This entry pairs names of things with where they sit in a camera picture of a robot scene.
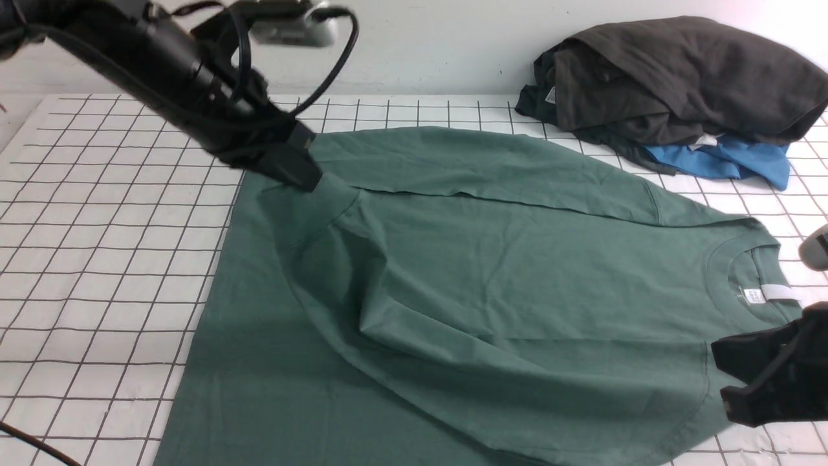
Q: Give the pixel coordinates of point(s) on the dark grey-brown garment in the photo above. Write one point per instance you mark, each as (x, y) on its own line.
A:
(672, 80)

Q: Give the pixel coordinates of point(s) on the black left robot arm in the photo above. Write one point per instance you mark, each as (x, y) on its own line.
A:
(187, 80)

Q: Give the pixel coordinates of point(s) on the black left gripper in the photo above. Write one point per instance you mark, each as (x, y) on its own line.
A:
(265, 140)

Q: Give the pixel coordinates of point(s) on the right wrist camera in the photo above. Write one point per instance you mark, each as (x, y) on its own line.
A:
(813, 251)

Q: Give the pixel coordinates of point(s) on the green long-sleeve top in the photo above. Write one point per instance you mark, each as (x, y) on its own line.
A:
(452, 297)

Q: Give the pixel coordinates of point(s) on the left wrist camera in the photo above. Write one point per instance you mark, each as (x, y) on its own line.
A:
(297, 23)

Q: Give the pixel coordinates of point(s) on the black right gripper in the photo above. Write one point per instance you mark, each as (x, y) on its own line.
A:
(783, 371)

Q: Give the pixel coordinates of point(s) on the white grid-pattern table cloth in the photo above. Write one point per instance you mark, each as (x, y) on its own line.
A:
(112, 223)

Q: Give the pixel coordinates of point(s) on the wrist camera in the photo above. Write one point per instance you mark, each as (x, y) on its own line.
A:
(813, 251)
(297, 23)

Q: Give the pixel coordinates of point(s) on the blue garment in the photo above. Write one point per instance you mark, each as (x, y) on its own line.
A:
(729, 158)

